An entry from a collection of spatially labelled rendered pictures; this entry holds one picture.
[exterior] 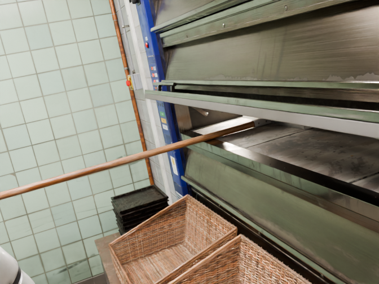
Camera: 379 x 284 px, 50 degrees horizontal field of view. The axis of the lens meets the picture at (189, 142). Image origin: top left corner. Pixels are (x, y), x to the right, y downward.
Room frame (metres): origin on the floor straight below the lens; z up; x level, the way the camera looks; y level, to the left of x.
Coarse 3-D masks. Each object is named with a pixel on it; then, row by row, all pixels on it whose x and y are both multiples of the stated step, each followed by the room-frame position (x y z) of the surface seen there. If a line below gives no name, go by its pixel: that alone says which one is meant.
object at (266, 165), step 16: (208, 144) 1.75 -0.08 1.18; (224, 144) 1.67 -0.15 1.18; (240, 160) 1.46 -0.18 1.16; (256, 160) 1.36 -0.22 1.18; (272, 160) 1.32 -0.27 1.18; (272, 176) 1.26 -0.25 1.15; (288, 176) 1.17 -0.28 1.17; (304, 176) 1.11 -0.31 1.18; (320, 176) 1.08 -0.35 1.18; (320, 192) 1.03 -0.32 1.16; (336, 192) 0.96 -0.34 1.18; (352, 192) 0.94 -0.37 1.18; (368, 192) 0.92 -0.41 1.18; (352, 208) 0.91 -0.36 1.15; (368, 208) 0.86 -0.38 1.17
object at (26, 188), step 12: (216, 132) 1.81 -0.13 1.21; (228, 132) 1.83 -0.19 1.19; (180, 144) 1.75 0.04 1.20; (192, 144) 1.78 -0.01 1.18; (132, 156) 1.69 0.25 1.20; (144, 156) 1.70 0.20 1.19; (84, 168) 1.63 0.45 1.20; (96, 168) 1.63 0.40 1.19; (108, 168) 1.66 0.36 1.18; (48, 180) 1.58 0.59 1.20; (60, 180) 1.59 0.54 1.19; (0, 192) 1.53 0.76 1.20; (12, 192) 1.53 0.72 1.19; (24, 192) 1.55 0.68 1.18
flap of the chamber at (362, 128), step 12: (156, 96) 1.85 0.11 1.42; (168, 96) 1.69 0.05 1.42; (204, 108) 1.32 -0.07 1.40; (216, 108) 1.23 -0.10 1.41; (228, 108) 1.15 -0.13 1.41; (240, 108) 1.08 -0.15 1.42; (252, 108) 1.02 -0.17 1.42; (276, 120) 0.91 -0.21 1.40; (288, 120) 0.87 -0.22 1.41; (300, 120) 0.83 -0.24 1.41; (312, 120) 0.79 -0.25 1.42; (324, 120) 0.75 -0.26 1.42; (336, 120) 0.72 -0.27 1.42; (348, 120) 0.70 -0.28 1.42; (348, 132) 0.69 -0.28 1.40; (360, 132) 0.66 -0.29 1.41; (372, 132) 0.64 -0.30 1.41
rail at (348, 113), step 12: (180, 96) 1.54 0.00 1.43; (192, 96) 1.42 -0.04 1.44; (204, 96) 1.32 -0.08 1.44; (216, 96) 1.23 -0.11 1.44; (264, 108) 0.97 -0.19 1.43; (276, 108) 0.91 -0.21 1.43; (288, 108) 0.87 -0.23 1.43; (300, 108) 0.83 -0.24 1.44; (312, 108) 0.79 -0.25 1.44; (324, 108) 0.76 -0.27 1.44; (336, 108) 0.73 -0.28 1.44; (348, 108) 0.70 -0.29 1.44; (360, 120) 0.67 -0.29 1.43; (372, 120) 0.64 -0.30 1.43
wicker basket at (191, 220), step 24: (192, 216) 1.96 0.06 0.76; (216, 216) 1.71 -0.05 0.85; (120, 240) 1.91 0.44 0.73; (168, 240) 2.00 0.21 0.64; (192, 240) 1.93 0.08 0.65; (216, 240) 1.70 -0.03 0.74; (120, 264) 1.66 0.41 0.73; (144, 264) 1.89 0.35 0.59; (168, 264) 1.84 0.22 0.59; (192, 264) 1.47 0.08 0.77; (216, 264) 1.51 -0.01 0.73
